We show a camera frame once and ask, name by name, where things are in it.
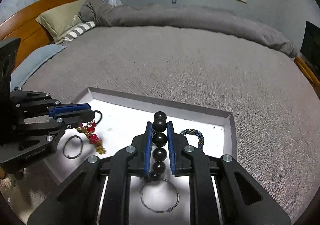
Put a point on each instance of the olive green pillow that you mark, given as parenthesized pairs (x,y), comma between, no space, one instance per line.
(60,19)

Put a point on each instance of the white plastic bag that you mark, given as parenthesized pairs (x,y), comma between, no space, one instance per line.
(115,3)

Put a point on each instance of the silver wire bangle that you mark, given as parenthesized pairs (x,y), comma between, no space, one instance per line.
(159,197)

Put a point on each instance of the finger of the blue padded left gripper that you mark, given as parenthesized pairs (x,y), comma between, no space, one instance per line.
(68,108)
(77,118)

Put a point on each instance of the striped pillow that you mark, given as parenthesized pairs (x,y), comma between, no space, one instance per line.
(78,30)

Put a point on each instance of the black monitor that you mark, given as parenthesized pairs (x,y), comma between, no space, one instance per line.
(310,45)

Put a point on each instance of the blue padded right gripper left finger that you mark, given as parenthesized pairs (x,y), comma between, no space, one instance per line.
(148,148)

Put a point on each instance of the thin silver bangle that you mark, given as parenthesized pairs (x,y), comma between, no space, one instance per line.
(73,147)

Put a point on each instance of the grey shallow cardboard tray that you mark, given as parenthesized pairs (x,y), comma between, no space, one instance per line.
(102,185)

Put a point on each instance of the blue blanket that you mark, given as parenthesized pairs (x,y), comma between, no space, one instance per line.
(30,65)

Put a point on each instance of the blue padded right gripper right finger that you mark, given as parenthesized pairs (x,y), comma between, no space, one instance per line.
(170,132)

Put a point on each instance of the wooden headboard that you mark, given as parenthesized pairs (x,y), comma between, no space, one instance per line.
(24,26)

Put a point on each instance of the grey rolled duvet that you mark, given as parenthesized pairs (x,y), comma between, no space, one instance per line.
(189,17)

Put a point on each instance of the wooden tv stand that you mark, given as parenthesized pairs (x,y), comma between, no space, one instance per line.
(307,72)

